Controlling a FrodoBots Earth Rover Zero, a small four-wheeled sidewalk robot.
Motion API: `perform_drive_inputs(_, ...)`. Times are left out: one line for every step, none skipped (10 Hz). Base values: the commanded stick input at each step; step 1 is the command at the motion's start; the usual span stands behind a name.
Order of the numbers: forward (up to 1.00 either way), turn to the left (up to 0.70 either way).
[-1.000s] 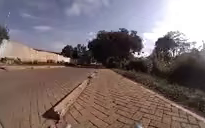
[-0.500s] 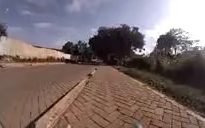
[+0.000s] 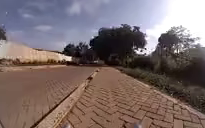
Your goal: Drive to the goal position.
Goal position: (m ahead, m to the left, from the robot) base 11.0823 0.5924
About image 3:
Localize large dark tree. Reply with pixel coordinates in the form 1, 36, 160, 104
89, 23, 148, 66

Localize cluster of dark trees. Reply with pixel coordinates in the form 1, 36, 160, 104
62, 41, 93, 65

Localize red brick path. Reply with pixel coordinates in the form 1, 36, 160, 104
57, 67, 205, 128

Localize pale concrete kerb strip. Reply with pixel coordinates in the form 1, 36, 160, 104
34, 68, 101, 128

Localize robot's own part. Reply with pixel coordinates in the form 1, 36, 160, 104
132, 122, 144, 128
61, 123, 73, 128

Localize thin-crowned tree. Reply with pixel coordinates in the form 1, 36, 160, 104
156, 25, 200, 68

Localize dark bushes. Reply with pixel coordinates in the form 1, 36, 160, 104
129, 43, 205, 92

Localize pale wall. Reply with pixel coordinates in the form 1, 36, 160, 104
0, 39, 74, 64

